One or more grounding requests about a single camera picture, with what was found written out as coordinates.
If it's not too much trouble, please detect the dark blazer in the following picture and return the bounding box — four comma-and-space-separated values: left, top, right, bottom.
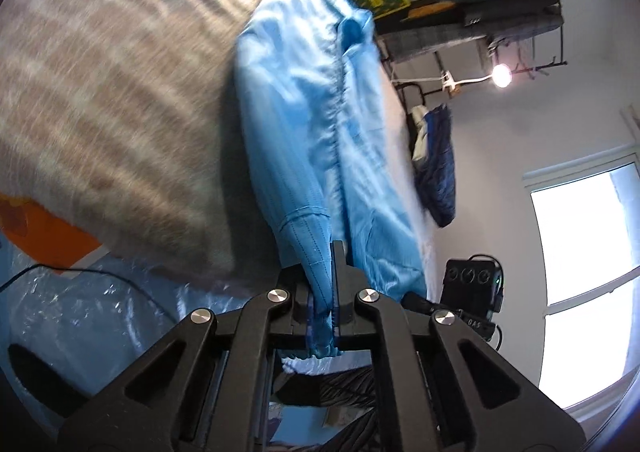
460, 0, 560, 27

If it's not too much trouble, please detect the black cable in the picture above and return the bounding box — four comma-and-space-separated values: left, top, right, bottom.
0, 266, 176, 323

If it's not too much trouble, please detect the window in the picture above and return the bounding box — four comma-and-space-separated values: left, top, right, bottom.
522, 144, 640, 410

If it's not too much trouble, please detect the beige folded garment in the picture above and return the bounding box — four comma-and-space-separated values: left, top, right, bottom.
412, 107, 427, 164

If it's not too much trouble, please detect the yellow scarf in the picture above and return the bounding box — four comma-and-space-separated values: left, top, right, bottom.
409, 1, 457, 19

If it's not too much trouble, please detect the orange mattress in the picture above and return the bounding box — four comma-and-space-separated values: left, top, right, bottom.
0, 192, 103, 273

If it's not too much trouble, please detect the beige plaid blanket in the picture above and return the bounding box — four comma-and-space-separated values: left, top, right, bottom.
0, 0, 436, 293

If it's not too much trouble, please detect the black metal clothes rack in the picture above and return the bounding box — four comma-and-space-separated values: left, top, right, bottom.
375, 0, 568, 105

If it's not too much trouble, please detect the white clip lamp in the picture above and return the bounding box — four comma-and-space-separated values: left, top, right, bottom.
390, 64, 513, 95

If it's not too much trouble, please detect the light blue striped jacket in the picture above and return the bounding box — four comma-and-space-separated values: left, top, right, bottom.
234, 0, 428, 360

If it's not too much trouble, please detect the grey plaid coat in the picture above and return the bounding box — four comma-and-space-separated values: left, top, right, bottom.
384, 14, 565, 64

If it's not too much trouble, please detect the grey striped clothing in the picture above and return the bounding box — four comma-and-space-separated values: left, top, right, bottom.
272, 367, 381, 452

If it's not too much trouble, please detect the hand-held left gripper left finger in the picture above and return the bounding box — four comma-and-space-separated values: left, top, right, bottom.
57, 267, 313, 452

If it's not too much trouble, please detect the navy puffer jacket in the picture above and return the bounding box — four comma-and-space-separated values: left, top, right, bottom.
410, 103, 458, 228

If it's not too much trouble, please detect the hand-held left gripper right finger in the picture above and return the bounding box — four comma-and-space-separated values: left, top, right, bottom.
331, 241, 586, 452

